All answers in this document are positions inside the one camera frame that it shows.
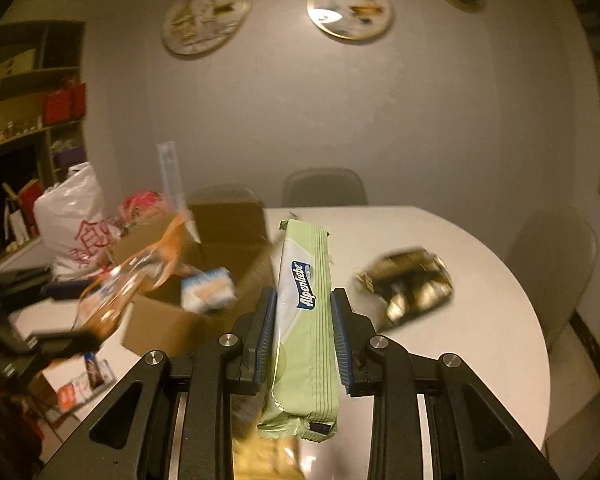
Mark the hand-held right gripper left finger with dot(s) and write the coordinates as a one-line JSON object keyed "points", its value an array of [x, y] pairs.
{"points": [[266, 332]]}

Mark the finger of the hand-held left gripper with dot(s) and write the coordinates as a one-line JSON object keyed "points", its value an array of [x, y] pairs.
{"points": [[65, 344], [62, 290]]}

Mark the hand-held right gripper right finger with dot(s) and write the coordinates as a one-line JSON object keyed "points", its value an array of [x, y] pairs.
{"points": [[341, 340]]}

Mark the green candy packet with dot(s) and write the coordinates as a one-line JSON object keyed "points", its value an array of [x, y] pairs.
{"points": [[305, 320]]}

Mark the clear orange snack packet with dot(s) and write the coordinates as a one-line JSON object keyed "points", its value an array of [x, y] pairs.
{"points": [[125, 285]]}

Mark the blue biscuit packet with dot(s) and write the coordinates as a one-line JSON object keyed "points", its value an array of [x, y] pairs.
{"points": [[207, 292]]}

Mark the cardboard box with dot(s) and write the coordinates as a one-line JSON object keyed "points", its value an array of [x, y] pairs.
{"points": [[175, 305]]}

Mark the brown chocolate bar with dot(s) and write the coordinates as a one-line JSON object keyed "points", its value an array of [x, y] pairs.
{"points": [[94, 370]]}

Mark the orange sesame bar packet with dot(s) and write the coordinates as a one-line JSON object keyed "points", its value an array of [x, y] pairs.
{"points": [[72, 390]]}

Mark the white plastic bag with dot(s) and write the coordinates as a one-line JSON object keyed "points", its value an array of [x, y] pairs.
{"points": [[75, 227]]}

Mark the gold foil packet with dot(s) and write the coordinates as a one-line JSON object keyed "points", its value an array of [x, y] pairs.
{"points": [[410, 285]]}

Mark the red snack bag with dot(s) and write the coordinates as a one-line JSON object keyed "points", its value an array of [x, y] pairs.
{"points": [[142, 205]]}

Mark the purple box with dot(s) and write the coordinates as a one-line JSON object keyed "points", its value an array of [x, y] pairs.
{"points": [[71, 158]]}

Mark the beige chair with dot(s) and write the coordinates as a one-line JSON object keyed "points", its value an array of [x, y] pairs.
{"points": [[222, 196], [325, 187], [550, 265]]}

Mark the stack of clear plastic cups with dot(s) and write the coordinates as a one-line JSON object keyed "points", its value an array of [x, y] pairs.
{"points": [[172, 175]]}

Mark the red gift bag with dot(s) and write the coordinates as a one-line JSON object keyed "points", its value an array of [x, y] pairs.
{"points": [[79, 99], [56, 106]]}

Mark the wooden wall shelf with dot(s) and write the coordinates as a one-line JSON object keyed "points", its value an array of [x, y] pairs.
{"points": [[25, 125]]}

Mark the large round wall picture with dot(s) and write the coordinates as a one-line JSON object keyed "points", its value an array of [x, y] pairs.
{"points": [[207, 12]]}

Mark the medium round wall picture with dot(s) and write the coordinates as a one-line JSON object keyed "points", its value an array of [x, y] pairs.
{"points": [[351, 8]]}

